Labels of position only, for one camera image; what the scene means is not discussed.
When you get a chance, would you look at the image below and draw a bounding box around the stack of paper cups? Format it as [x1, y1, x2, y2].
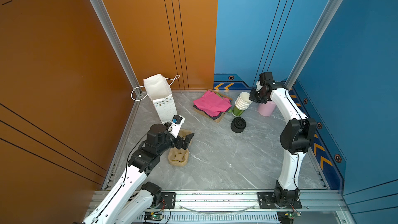
[232, 92, 252, 117]

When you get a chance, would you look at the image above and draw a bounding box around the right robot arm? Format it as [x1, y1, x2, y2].
[249, 72, 316, 208]

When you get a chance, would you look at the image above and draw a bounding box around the stack of black lids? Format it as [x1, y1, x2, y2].
[231, 117, 247, 133]

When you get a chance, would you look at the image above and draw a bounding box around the brown cardboard napkin holder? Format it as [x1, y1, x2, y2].
[193, 89, 232, 122]

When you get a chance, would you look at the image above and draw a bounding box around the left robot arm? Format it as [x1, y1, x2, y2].
[82, 122, 194, 224]

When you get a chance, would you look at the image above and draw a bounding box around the dark grey napkin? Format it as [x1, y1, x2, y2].
[192, 105, 231, 123]

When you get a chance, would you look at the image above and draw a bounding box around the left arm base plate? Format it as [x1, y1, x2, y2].
[149, 191, 176, 209]

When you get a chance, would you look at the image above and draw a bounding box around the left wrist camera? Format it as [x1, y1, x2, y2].
[165, 115, 185, 138]

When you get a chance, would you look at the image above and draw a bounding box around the pink napkin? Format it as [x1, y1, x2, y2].
[193, 90, 232, 117]

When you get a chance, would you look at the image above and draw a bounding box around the white paper gift bag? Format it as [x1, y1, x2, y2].
[131, 74, 180, 123]

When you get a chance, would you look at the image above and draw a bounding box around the beige pulp cup carrier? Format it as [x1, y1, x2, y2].
[167, 129, 193, 167]

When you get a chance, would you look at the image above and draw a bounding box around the aluminium front rail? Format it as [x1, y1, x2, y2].
[82, 189, 355, 224]

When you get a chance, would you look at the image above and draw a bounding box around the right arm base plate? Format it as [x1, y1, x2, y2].
[257, 191, 302, 209]

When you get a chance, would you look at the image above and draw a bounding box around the green circuit board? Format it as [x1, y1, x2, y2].
[143, 212, 164, 224]

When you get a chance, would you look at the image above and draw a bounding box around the pink straw holder cup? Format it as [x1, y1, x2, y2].
[257, 101, 276, 117]

